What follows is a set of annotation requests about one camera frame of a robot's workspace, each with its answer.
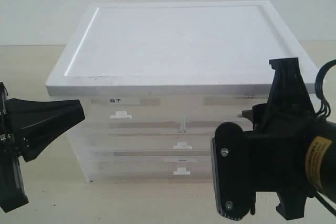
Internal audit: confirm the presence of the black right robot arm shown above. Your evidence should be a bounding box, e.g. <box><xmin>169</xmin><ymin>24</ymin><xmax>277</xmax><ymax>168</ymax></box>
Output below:
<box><xmin>242</xmin><ymin>58</ymin><xmax>335</xmax><ymax>220</ymax></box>

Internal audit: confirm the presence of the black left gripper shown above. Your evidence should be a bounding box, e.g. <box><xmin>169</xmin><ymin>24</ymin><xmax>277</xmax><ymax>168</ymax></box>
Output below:
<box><xmin>1</xmin><ymin>82</ymin><xmax>85</xmax><ymax>213</ymax></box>

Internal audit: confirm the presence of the white translucent drawer cabinet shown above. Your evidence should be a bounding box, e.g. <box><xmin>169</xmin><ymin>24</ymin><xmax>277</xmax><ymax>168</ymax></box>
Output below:
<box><xmin>46</xmin><ymin>1</ymin><xmax>319</xmax><ymax>182</ymax></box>

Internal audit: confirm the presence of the small drawer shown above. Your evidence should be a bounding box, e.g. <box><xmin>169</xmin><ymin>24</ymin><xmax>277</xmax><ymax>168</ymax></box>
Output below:
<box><xmin>85</xmin><ymin>97</ymin><xmax>185</xmax><ymax>131</ymax></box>
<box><xmin>184</xmin><ymin>95</ymin><xmax>267</xmax><ymax>131</ymax></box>

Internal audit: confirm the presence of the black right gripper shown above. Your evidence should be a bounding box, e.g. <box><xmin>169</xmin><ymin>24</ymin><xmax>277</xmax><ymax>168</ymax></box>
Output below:
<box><xmin>237</xmin><ymin>58</ymin><xmax>314</xmax><ymax>220</ymax></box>

